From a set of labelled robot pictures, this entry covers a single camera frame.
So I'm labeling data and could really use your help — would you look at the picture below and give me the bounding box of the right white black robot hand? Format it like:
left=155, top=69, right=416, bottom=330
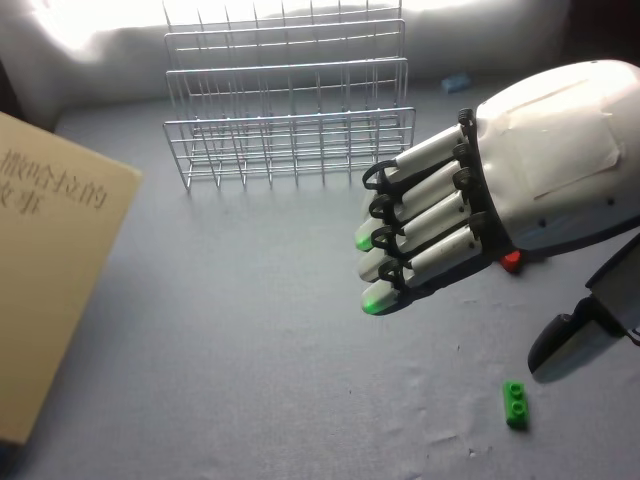
left=353, top=58, right=640, bottom=385

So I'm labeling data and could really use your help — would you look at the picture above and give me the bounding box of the white backdrop sheet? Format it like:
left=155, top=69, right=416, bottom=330
left=0, top=0, right=574, bottom=109

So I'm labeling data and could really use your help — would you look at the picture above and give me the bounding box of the green toy brick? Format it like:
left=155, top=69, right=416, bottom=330
left=502, top=380, right=532, bottom=430

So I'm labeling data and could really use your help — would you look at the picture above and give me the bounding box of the cream paperback book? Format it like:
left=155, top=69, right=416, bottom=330
left=0, top=110, right=144, bottom=446

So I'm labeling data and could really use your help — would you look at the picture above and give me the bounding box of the blue toy brick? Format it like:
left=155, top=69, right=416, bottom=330
left=440, top=73, right=474, bottom=95

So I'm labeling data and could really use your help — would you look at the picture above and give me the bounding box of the grey table cloth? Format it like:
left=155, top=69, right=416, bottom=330
left=0, top=64, right=640, bottom=480

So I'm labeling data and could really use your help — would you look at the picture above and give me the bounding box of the wire file rack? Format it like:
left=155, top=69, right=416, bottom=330
left=160, top=0, right=419, bottom=192

